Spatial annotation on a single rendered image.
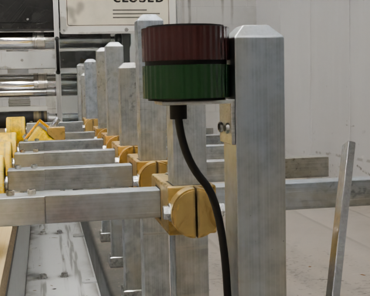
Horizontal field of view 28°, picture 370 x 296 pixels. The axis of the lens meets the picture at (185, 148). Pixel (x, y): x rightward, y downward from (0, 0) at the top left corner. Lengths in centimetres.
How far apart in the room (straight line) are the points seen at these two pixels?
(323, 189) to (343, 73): 627
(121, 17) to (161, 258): 210
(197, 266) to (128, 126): 51
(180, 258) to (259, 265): 26
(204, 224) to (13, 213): 20
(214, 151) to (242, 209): 81
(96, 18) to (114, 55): 155
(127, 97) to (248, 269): 76
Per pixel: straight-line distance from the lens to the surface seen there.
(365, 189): 86
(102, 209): 79
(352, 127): 692
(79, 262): 193
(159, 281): 103
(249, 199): 51
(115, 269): 151
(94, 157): 128
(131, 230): 126
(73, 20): 303
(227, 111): 51
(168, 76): 48
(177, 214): 73
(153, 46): 49
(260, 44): 50
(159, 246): 102
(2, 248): 83
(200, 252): 77
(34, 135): 176
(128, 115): 124
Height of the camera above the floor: 108
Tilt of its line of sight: 5 degrees down
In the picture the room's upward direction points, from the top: 1 degrees counter-clockwise
